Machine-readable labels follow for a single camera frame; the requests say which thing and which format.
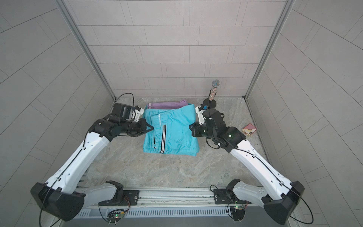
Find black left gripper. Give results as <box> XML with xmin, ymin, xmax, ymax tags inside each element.
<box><xmin>120</xmin><ymin>117</ymin><xmax>156</xmax><ymax>136</ymax></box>

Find teal pants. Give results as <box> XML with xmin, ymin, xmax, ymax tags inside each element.
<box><xmin>143</xmin><ymin>104</ymin><xmax>199</xmax><ymax>156</ymax></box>

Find purple pants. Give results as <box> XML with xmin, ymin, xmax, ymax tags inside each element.
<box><xmin>147</xmin><ymin>100</ymin><xmax>189</xmax><ymax>110</ymax></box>

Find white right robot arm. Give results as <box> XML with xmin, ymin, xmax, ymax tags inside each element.
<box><xmin>189</xmin><ymin>122</ymin><xmax>305</xmax><ymax>225</ymax></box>

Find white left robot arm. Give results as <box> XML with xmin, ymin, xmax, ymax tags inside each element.
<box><xmin>31</xmin><ymin>118</ymin><xmax>154</xmax><ymax>221</ymax></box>

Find glitter microphone on stand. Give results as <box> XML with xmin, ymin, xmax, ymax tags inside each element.
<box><xmin>203</xmin><ymin>79</ymin><xmax>220</xmax><ymax>109</ymax></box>

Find small pink box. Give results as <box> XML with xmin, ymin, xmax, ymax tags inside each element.
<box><xmin>242</xmin><ymin>123</ymin><xmax>257</xmax><ymax>136</ymax></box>

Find right circuit board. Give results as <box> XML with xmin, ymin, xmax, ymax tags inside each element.
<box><xmin>229</xmin><ymin>206</ymin><xmax>245</xmax><ymax>222</ymax></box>

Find circuit board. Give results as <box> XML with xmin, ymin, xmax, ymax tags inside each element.
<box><xmin>229</xmin><ymin>206</ymin><xmax>245</xmax><ymax>222</ymax></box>
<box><xmin>107</xmin><ymin>209</ymin><xmax>125</xmax><ymax>224</ymax></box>

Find left circuit board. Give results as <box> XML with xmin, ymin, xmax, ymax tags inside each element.
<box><xmin>107</xmin><ymin>209</ymin><xmax>125</xmax><ymax>224</ymax></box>

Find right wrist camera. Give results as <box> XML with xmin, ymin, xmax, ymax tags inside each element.
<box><xmin>195</xmin><ymin>105</ymin><xmax>225</xmax><ymax>125</ymax></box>

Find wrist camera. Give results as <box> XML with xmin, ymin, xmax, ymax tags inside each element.
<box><xmin>195</xmin><ymin>105</ymin><xmax>225</xmax><ymax>125</ymax></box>
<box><xmin>109</xmin><ymin>103</ymin><xmax>144</xmax><ymax>123</ymax></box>

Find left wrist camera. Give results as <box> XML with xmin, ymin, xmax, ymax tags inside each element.
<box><xmin>109</xmin><ymin>103</ymin><xmax>144</xmax><ymax>123</ymax></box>

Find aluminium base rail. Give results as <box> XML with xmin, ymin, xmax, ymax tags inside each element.
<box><xmin>79</xmin><ymin>185</ymin><xmax>256</xmax><ymax>211</ymax></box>

